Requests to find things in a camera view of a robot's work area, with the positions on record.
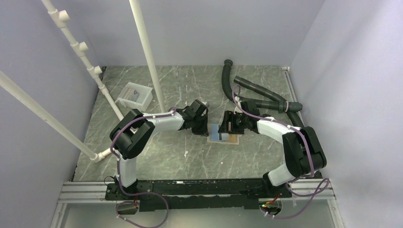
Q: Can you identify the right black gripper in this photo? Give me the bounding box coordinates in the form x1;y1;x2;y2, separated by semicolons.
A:
218;111;248;135

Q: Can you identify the thin credit card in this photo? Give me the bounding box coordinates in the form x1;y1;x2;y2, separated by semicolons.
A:
218;133;230;141

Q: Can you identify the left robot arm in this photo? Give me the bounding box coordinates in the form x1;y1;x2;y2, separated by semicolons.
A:
110;99;209;200

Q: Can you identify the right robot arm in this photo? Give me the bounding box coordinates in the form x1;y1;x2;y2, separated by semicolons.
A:
218;101;327;197

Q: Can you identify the white plastic card tray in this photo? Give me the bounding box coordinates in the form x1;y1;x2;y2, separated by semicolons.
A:
115;82;153;112

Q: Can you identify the cards stack in tray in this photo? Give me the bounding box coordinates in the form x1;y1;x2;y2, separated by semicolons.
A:
122;88;140;102

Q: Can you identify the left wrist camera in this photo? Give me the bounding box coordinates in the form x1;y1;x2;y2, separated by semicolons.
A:
197;99;210;108

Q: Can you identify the black corrugated hose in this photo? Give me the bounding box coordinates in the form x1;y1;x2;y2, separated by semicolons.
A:
221;59;314;144

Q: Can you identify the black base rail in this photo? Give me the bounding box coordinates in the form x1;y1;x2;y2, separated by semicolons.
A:
105;178;291;212

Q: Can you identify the white PVC pipe frame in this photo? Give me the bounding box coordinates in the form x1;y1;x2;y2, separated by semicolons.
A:
0;0;165;162

